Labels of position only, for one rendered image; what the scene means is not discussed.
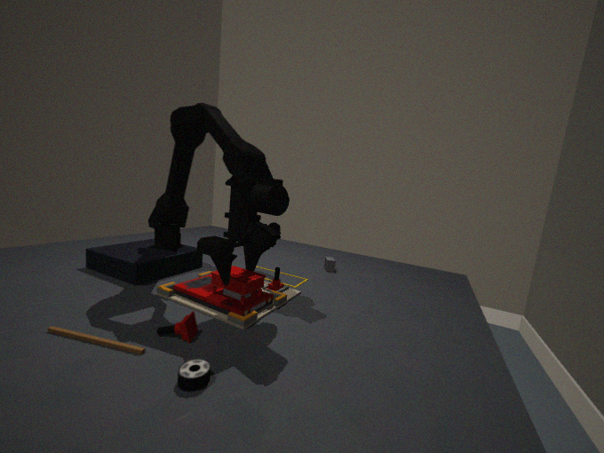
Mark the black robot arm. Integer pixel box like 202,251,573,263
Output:
148,103,290,250

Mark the black toy wheel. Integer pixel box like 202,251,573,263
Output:
178,359,211,392

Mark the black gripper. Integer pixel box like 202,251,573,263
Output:
197,208,270,285

